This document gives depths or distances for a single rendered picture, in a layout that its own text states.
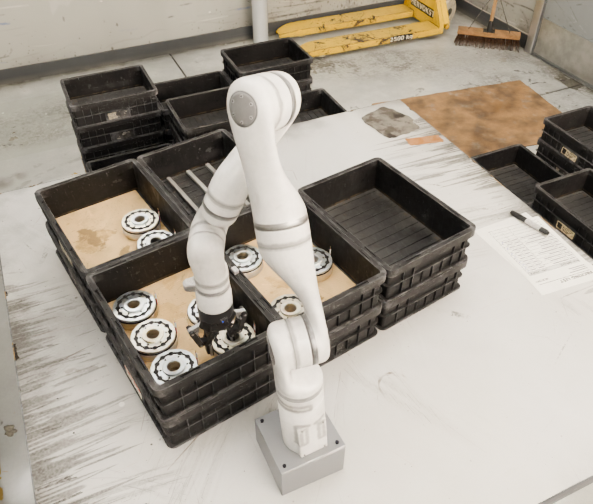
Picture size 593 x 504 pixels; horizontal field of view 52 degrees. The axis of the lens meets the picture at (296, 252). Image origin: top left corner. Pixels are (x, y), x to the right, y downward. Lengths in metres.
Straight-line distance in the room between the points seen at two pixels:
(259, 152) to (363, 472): 0.75
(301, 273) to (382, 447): 0.56
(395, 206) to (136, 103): 1.56
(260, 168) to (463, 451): 0.81
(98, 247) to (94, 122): 1.34
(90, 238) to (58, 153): 2.06
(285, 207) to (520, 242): 1.14
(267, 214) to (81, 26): 3.75
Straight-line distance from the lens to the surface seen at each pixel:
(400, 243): 1.69
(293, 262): 1.00
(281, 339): 1.06
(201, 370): 1.26
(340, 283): 1.56
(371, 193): 1.86
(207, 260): 1.14
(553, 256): 1.97
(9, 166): 3.79
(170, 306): 1.53
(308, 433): 1.25
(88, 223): 1.83
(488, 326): 1.70
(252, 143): 0.95
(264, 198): 0.97
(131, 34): 4.71
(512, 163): 3.15
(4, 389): 2.60
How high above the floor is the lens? 1.93
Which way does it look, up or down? 42 degrees down
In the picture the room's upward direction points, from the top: straight up
